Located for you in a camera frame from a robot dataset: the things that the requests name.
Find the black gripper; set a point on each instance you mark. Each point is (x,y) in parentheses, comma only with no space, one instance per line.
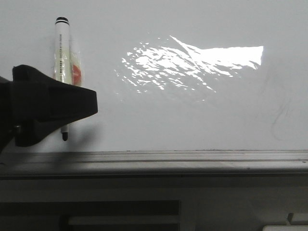
(39,105)

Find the red round magnet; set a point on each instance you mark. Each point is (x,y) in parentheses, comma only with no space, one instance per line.
(76,75)

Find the white whiteboard marker pen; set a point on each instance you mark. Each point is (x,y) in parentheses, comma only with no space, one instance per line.
(62,67)

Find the white box bottom right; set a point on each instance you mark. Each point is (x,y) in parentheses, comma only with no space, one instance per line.
(285,228)

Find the aluminium whiteboard frame rail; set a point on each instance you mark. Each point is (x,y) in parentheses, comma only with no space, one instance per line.
(152,163)

